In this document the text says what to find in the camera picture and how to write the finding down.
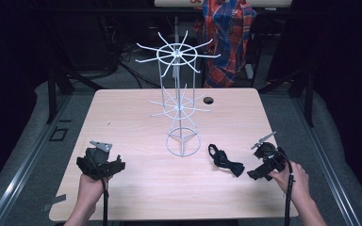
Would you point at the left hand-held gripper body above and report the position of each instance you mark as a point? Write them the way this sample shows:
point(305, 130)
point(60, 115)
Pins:
point(94, 161)

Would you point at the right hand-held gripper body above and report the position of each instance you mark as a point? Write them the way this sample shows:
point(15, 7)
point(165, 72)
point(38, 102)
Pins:
point(268, 155)

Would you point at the person's left hand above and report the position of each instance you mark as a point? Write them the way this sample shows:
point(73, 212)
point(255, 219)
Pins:
point(89, 188)

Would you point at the person's right hand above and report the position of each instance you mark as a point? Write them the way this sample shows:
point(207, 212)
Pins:
point(295, 180)

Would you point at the black tape square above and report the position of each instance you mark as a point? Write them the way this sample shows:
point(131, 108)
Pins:
point(51, 138)

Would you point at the short black tape strip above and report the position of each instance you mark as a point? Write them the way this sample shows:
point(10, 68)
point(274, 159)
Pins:
point(65, 121)

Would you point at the grey tape strip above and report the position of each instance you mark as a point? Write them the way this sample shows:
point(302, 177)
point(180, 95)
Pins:
point(58, 198)

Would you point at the black metal stand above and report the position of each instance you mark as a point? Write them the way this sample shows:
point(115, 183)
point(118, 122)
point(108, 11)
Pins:
point(52, 94)
point(309, 97)

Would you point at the red blue plaid bag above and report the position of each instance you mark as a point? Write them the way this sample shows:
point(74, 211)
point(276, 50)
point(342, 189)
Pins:
point(229, 37)

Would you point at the aluminium floor rail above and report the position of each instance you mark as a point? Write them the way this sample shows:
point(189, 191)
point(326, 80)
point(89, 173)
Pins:
point(330, 175)
point(22, 169)

